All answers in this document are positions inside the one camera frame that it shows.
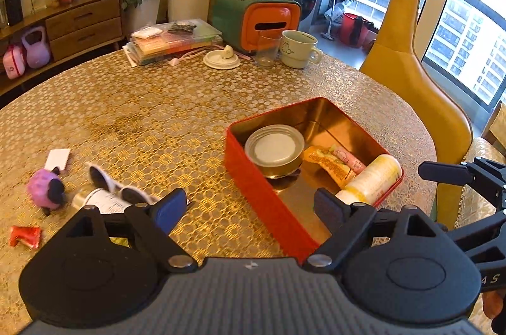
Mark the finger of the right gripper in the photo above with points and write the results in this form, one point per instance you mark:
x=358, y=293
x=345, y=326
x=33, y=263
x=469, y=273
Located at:
x=444, y=173

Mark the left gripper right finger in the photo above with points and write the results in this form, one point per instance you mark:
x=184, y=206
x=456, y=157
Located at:
x=348, y=225

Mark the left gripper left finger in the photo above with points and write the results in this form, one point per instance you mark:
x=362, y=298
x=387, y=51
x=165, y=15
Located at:
x=151, y=226

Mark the white yellow plastic bottle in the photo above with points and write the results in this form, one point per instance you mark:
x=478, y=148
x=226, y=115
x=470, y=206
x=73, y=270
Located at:
x=373, y=182

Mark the pink tube stick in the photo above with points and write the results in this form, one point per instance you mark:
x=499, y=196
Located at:
x=347, y=158

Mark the white sunglasses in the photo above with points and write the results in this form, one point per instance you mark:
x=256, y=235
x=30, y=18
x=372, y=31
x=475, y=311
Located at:
x=118, y=186

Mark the round tin can with lid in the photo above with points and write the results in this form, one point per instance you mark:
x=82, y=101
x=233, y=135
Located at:
x=276, y=150

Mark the pink purple sheep toy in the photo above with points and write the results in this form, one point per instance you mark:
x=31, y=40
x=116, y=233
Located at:
x=46, y=190

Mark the red candy wrapper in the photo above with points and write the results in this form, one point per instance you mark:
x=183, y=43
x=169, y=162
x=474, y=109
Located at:
x=29, y=236

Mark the clear bottle of yellow pills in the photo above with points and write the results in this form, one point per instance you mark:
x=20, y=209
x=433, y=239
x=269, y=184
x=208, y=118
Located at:
x=110, y=202

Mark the person's right hand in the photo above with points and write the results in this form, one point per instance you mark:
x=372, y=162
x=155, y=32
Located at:
x=492, y=303

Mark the red metal tin box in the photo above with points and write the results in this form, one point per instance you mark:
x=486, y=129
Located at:
x=285, y=205

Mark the orange snack packet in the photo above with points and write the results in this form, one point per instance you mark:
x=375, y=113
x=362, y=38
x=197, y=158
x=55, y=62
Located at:
x=340, y=172

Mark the small white card box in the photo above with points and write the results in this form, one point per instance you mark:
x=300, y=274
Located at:
x=57, y=158

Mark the yellow giraffe shaped chair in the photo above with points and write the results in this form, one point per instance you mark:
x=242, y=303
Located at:
x=393, y=63

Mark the red bucket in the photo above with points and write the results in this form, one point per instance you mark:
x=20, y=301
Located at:
x=354, y=30

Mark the cream ceramic mug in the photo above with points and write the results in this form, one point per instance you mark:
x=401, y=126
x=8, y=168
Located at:
x=298, y=49

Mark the white round lid with knob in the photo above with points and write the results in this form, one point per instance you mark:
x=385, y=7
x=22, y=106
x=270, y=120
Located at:
x=223, y=59

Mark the stack of books and folders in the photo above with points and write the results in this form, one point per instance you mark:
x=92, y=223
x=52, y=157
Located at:
x=162, y=41

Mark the clear drinking glass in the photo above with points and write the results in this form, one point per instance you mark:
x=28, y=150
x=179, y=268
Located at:
x=267, y=48

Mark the purple kettlebell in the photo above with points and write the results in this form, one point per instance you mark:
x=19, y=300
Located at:
x=38, y=53

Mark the wooden tv cabinet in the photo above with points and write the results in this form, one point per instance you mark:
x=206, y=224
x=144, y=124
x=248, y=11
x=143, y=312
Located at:
x=72, y=30

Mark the green orange tissue box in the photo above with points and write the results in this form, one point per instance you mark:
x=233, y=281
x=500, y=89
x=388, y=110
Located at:
x=243, y=22

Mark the black speaker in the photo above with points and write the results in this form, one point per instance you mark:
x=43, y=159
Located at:
x=14, y=11

